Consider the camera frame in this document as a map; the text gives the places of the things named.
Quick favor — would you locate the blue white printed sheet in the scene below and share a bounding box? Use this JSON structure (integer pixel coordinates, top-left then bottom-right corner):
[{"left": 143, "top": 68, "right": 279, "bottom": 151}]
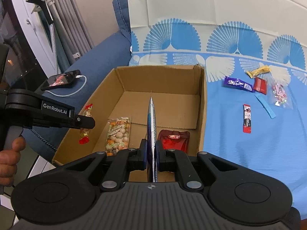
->
[{"left": 127, "top": 0, "right": 307, "bottom": 221}]

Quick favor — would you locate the blue sofa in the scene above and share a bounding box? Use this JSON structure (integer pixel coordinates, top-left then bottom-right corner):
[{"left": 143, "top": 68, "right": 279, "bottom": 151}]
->
[{"left": 31, "top": 0, "right": 133, "bottom": 159}]

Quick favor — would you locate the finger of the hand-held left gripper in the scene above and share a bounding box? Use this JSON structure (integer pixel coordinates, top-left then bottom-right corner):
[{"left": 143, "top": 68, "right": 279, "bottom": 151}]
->
[{"left": 73, "top": 114, "right": 96, "bottom": 129}]

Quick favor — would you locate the black garment steamer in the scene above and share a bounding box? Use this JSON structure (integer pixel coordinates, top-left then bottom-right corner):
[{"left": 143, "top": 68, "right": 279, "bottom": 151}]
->
[{"left": 26, "top": 0, "right": 60, "bottom": 75}]

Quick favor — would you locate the white window frame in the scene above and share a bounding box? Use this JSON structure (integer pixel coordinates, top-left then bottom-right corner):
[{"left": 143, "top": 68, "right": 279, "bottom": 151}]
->
[{"left": 7, "top": 0, "right": 57, "bottom": 77}]

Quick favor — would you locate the person's left hand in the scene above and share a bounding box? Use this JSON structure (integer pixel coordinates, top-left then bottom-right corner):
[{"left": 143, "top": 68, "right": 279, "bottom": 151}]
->
[{"left": 0, "top": 136, "right": 26, "bottom": 186}]

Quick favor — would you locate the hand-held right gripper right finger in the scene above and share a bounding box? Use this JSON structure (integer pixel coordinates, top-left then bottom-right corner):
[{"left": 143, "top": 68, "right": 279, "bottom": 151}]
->
[{"left": 155, "top": 140, "right": 243, "bottom": 191}]

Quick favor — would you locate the glossy red pouch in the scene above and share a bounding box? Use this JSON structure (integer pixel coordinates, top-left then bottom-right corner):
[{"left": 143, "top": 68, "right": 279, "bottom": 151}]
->
[{"left": 157, "top": 129, "right": 191, "bottom": 155}]

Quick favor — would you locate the black smartphone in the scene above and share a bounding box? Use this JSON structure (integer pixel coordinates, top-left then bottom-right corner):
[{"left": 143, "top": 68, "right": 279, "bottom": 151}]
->
[{"left": 40, "top": 70, "right": 81, "bottom": 91}]

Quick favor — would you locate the clear bag of candies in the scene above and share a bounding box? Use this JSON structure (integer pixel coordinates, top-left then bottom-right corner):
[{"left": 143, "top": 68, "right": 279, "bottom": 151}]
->
[{"left": 271, "top": 81, "right": 292, "bottom": 107}]

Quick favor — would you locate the silver blue snack packet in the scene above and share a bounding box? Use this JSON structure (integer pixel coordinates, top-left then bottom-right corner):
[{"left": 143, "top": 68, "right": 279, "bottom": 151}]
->
[{"left": 146, "top": 90, "right": 159, "bottom": 182}]

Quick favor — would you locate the red black stick packet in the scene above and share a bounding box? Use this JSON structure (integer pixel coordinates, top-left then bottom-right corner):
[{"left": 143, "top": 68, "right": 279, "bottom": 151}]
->
[{"left": 243, "top": 104, "right": 252, "bottom": 134}]

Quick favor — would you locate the yellow candy wrapper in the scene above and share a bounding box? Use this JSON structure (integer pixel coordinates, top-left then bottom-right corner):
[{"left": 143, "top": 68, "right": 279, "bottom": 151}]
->
[{"left": 247, "top": 66, "right": 272, "bottom": 79}]

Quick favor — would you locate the white charging cable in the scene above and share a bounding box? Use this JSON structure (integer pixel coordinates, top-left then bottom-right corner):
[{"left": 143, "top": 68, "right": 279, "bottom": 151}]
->
[{"left": 44, "top": 75, "right": 87, "bottom": 97}]

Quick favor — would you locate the brown cardboard box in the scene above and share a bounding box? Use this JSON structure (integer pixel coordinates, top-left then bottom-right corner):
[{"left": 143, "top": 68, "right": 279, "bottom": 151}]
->
[{"left": 51, "top": 65, "right": 208, "bottom": 182}]

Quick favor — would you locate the clear nut snack packet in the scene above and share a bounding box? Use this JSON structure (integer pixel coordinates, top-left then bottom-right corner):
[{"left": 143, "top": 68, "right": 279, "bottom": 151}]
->
[{"left": 106, "top": 117, "right": 132, "bottom": 157}]

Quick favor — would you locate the blue plastic strip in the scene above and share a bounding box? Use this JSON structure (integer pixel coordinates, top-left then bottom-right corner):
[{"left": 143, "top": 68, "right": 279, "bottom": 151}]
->
[{"left": 255, "top": 94, "right": 276, "bottom": 119}]

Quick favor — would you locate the small red packet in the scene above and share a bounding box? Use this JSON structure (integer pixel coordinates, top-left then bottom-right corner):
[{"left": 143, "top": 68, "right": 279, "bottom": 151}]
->
[{"left": 253, "top": 77, "right": 268, "bottom": 94}]

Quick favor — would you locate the purple candy wrapper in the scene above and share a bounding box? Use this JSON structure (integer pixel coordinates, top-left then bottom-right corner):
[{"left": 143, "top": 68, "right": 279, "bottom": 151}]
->
[{"left": 223, "top": 76, "right": 255, "bottom": 93}]

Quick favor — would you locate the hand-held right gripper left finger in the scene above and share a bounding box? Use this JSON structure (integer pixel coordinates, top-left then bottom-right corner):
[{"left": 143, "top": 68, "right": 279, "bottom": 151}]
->
[{"left": 59, "top": 138, "right": 149, "bottom": 192}]

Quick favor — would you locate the red-ended clear candy packet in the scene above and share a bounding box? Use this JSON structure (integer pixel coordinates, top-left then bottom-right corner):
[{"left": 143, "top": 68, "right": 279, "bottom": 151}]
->
[{"left": 79, "top": 103, "right": 93, "bottom": 145}]

